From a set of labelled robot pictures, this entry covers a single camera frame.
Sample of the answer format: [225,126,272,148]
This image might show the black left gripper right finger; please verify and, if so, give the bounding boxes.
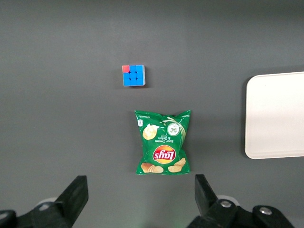
[187,174,295,228]

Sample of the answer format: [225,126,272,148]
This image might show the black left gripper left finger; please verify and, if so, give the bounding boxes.
[0,175,89,228]

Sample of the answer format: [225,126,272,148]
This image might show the cream plastic tray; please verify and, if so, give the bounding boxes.
[244,71,304,160]

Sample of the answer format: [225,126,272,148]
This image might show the green Lays chips bag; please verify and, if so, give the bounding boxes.
[134,109,192,175]

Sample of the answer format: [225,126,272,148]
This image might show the dark grey table mat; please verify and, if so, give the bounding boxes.
[0,0,304,228]

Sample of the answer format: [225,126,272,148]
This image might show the blue and red puzzle cube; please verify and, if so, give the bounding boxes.
[122,64,146,87]

